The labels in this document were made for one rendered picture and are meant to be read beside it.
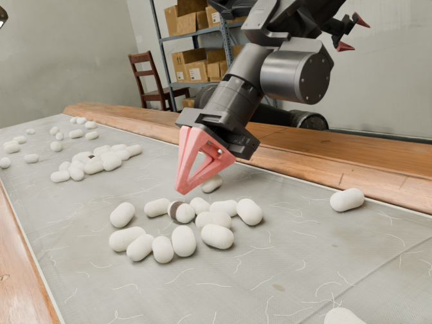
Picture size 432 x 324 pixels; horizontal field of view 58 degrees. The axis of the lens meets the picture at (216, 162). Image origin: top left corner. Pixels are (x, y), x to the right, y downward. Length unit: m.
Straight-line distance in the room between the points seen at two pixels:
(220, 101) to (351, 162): 0.17
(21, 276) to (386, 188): 0.35
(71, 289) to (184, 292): 0.11
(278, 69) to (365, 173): 0.15
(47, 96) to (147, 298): 4.95
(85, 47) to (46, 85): 0.68
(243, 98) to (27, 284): 0.30
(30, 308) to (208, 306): 0.13
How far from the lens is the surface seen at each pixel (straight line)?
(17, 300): 0.34
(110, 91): 5.43
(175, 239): 0.36
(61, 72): 5.26
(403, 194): 0.41
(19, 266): 0.40
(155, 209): 0.45
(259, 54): 0.49
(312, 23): 0.55
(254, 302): 0.30
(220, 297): 0.31
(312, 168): 0.48
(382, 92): 2.74
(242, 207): 0.39
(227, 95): 0.47
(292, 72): 0.44
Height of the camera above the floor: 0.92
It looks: 18 degrees down
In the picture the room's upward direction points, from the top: 11 degrees counter-clockwise
